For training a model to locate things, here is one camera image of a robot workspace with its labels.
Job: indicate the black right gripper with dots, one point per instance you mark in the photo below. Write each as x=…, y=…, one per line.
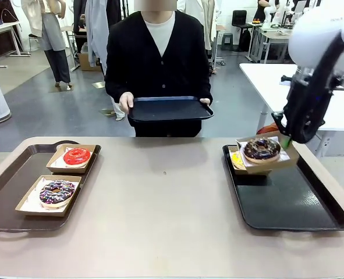
x=294, y=98

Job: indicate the chocolate glazed donut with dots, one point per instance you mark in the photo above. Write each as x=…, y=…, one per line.
x=251, y=154

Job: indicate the brown cardboard donut box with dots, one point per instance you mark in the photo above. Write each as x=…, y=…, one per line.
x=241, y=172
x=276, y=168
x=70, y=170
x=43, y=214

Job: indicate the yellow sprinkled donut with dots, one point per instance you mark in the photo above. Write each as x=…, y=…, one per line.
x=236, y=161

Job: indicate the small black serving tray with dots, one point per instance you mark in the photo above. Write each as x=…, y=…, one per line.
x=168, y=110

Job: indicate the red glazed donut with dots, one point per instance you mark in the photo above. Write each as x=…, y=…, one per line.
x=70, y=159

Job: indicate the purple white sprinkled donut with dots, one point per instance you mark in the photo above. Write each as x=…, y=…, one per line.
x=48, y=197

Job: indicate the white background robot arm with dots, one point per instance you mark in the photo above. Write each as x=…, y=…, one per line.
x=268, y=16

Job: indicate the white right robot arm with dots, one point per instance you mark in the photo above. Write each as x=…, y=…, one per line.
x=314, y=43

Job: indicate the person's right forearm black sleeve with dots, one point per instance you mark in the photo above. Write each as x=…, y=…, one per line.
x=115, y=84

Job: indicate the person's left forearm black sleeve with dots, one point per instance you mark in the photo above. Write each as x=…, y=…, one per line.
x=207, y=87

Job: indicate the large black tray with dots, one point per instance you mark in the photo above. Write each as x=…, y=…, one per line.
x=282, y=200

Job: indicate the large brown tray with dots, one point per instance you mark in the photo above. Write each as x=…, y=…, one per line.
x=3, y=203

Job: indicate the person's left hand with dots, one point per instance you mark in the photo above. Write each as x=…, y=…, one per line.
x=205, y=101

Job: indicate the person's right hand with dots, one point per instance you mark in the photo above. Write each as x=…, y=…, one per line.
x=126, y=101

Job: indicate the orange bag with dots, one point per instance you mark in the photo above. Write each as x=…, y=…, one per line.
x=266, y=129

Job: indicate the white side table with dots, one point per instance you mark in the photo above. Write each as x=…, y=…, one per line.
x=265, y=84

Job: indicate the grey background table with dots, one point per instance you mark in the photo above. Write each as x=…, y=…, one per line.
x=276, y=36

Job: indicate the black office chair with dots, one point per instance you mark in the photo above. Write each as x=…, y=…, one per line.
x=240, y=19

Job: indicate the person in black cardigan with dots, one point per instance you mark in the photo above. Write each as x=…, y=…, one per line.
x=136, y=58

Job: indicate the white trousers mannequin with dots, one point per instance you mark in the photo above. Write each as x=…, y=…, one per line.
x=117, y=109

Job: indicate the brown cardboard carton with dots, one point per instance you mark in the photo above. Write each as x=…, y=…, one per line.
x=85, y=62

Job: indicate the grey hanging garment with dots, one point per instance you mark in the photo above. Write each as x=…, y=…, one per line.
x=97, y=32

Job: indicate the mannequin with beige vest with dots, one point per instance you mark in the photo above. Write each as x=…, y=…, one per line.
x=52, y=32

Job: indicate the white background desk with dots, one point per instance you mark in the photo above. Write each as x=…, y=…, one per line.
x=0, y=27

